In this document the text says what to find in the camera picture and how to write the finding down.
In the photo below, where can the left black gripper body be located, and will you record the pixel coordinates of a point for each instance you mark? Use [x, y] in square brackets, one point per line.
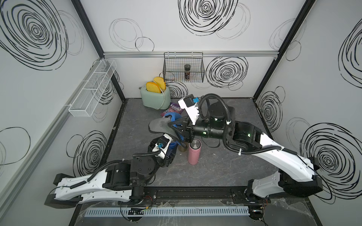
[166, 161]

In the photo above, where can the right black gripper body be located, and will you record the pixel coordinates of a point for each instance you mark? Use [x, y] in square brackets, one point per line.
[190, 133]

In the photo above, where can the blue thermos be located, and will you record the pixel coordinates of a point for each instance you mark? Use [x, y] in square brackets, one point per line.
[172, 148]

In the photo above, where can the blue and grey cloth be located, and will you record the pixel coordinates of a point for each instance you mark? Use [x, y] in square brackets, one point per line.
[160, 126]

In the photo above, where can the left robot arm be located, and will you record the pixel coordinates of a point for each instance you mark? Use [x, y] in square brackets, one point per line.
[122, 181]

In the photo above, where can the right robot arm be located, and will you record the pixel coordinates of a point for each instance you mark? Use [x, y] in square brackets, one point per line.
[209, 116]

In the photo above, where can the pink thermos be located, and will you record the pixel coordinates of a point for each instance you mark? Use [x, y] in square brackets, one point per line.
[194, 151]

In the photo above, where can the gold thermos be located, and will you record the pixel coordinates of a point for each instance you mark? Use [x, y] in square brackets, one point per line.
[183, 147]

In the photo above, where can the purple candy bag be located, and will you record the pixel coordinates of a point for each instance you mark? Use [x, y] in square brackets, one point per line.
[173, 108]

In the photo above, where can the mint green toaster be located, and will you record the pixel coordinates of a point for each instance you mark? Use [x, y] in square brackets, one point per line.
[158, 101]

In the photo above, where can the front yellow toast slice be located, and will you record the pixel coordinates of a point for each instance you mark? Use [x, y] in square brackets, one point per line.
[153, 87]

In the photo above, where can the yellow toast slice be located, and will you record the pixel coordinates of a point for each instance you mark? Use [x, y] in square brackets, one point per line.
[153, 87]
[160, 82]

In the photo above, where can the rear yellow toast slice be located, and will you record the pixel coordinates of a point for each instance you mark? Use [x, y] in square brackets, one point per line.
[160, 82]

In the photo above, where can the dark spice bottle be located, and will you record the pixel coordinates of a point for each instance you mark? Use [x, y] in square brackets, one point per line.
[187, 68]

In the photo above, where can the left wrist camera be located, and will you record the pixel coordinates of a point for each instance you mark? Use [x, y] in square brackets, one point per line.
[162, 145]

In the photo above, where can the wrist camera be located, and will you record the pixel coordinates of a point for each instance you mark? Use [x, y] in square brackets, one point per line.
[191, 105]
[162, 145]

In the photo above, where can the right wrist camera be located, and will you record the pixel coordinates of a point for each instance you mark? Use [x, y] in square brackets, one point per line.
[191, 105]

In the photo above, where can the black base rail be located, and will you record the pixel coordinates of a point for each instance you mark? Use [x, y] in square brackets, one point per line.
[238, 195]

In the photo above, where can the black wire basket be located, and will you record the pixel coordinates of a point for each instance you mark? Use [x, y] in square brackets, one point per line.
[173, 68]

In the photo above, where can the white slotted cable duct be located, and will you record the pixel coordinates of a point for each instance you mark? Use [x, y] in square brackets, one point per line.
[169, 211]

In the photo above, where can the white mesh wall shelf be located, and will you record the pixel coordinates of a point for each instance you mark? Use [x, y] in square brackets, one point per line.
[90, 95]

